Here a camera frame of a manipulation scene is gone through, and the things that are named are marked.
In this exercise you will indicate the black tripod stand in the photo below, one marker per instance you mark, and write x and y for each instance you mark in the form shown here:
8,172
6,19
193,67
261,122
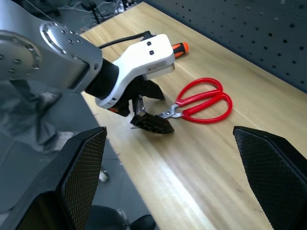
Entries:
94,9

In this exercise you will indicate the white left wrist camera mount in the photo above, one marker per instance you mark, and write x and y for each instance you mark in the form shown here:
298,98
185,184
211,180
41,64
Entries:
144,57

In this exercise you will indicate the grey crumpled fabric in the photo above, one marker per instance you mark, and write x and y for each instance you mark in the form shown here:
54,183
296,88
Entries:
26,112

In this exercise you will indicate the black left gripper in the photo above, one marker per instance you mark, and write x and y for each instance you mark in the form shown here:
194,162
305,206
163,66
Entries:
130,100

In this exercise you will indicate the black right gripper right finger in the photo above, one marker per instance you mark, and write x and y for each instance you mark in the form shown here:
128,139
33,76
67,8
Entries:
275,177

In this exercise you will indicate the dark grey pegboard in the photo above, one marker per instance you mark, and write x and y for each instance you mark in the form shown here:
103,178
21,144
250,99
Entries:
239,28

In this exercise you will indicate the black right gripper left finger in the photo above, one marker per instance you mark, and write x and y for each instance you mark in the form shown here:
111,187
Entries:
72,182

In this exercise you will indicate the orange black screwdriver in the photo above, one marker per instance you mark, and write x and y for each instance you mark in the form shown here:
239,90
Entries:
180,49

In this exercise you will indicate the dark rounded shape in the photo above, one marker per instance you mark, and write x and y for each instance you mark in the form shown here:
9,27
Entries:
112,218

